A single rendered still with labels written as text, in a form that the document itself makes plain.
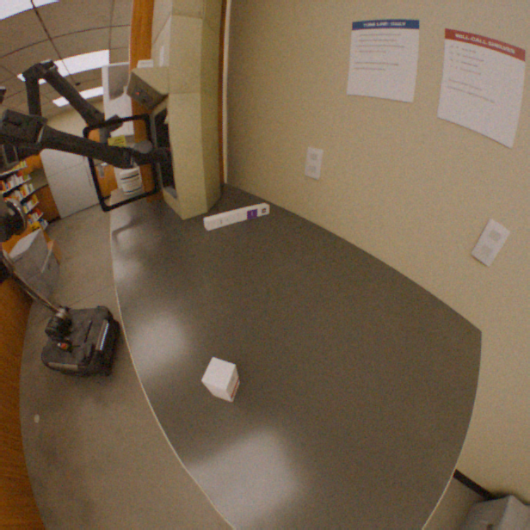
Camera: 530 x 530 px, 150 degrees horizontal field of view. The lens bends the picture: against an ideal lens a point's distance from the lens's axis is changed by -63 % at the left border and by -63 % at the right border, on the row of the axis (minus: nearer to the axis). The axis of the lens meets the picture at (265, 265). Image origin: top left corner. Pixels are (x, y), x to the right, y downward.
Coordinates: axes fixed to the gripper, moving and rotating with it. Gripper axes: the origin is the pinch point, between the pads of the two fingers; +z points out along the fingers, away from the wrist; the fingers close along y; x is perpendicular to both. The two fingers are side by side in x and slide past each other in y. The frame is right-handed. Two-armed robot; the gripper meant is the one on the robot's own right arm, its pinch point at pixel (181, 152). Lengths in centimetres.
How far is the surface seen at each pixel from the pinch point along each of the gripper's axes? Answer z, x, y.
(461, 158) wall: 31, -14, -91
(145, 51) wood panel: -12, -54, 19
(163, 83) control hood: -12.2, -25.5, -17.3
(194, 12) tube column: -4, -55, -17
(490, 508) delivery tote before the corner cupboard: 18, 103, -254
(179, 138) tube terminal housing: -6.6, -6.0, -17.1
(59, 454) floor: -152, 129, -35
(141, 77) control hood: -19.4, -28.0, -17.0
